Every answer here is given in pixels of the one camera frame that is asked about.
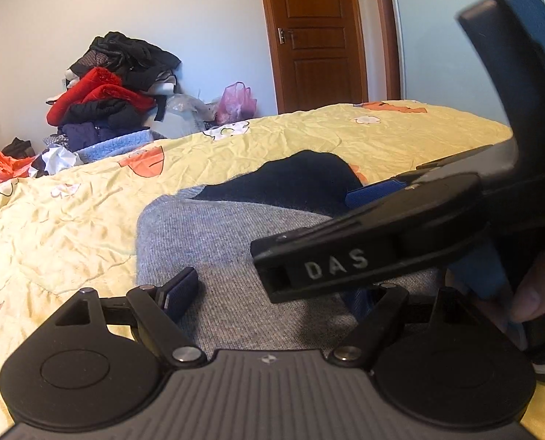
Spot grey knit sweater navy sleeves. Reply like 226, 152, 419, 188
135, 149, 444, 354

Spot pile of dark red clothes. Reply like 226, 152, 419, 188
46, 32, 182, 152

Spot person's right hand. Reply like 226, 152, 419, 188
510, 254, 545, 323

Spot yellow floral bed quilt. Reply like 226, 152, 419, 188
0, 98, 545, 440

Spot frosted glass wardrobe door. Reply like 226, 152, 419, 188
384, 0, 545, 125

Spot light blue folded towel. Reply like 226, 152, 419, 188
76, 129, 163, 164

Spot pink plastic bag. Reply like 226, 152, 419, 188
215, 81, 257, 125

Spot brown wooden door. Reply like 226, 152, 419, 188
262, 0, 368, 113

